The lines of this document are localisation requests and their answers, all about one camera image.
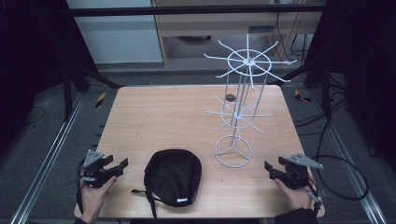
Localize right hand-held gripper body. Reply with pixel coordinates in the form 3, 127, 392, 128
279, 152, 324, 190

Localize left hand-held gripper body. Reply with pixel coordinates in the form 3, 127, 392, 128
80, 149, 110, 189

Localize black cap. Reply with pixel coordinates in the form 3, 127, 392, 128
130, 148, 203, 220

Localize white wire display rack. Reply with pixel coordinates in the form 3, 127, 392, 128
203, 32, 299, 169

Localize person's right hand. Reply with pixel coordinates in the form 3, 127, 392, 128
273, 178, 314, 212

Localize person's left hand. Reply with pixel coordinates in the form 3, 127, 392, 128
79, 175, 119, 224

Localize yellow black striped tape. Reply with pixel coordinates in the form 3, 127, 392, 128
94, 91, 107, 109
293, 89, 313, 104

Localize black metal stand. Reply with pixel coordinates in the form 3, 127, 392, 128
61, 57, 125, 123
270, 57, 333, 119

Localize dark curtain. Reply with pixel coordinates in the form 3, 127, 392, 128
304, 0, 396, 174
0, 0, 98, 158

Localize white cabinet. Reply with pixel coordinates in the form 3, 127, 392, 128
65, 0, 164, 65

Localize light wooden desk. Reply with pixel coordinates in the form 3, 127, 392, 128
150, 0, 327, 68

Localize right hand-held gripper cable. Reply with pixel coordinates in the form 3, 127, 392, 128
306, 174, 324, 217

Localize hand-held gripper cable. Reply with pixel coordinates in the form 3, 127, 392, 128
74, 160, 86, 216
306, 174, 324, 217

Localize left hand-held gripper cable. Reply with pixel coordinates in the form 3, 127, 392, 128
74, 160, 86, 216

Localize aluminium floor rail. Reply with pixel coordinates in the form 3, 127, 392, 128
8, 92, 86, 224
310, 89, 389, 224

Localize black floor cable bundle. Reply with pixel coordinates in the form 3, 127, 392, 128
293, 74, 354, 137

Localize looped black floor cable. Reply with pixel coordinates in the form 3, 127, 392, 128
312, 154, 371, 202

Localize thin black floor cable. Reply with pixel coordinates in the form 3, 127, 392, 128
23, 105, 47, 126

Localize black cables under desk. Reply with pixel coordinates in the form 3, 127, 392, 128
271, 11, 310, 64

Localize black horizontal frame bar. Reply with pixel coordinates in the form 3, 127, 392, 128
65, 4, 329, 18

